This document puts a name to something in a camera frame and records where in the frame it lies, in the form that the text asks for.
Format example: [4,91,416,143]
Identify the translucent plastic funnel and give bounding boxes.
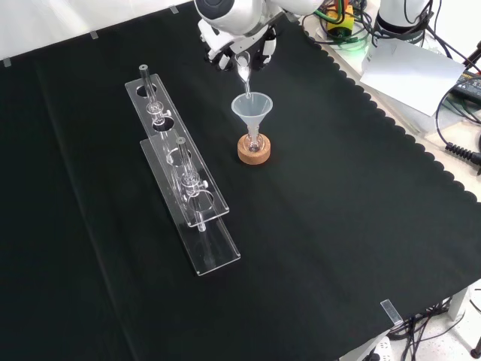
[231,91,274,143]

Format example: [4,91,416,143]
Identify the black power adapter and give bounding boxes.
[449,70,481,103]

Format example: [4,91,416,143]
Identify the black cable with ribbed plug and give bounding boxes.
[434,85,481,167]

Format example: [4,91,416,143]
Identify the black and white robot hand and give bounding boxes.
[198,17,280,72]

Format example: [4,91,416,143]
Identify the clear glass weighing funnel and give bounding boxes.
[234,51,254,100]

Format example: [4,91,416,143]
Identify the white power strip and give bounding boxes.
[362,335,394,361]

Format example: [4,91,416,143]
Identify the yellow stop button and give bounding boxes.
[324,4,356,41]

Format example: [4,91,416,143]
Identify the cork ring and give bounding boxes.
[237,134,272,165]

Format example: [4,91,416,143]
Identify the pale board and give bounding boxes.
[359,38,467,118]

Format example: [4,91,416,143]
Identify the white table leg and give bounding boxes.
[446,287,471,321]

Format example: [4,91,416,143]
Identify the clear acrylic funnel stand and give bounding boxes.
[124,64,242,278]

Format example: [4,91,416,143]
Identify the black bench cloth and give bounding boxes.
[0,0,481,361]

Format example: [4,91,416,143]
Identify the black tripod leg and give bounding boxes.
[464,39,481,73]

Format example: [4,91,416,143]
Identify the clear round-bottom flask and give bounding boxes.
[242,127,265,154]

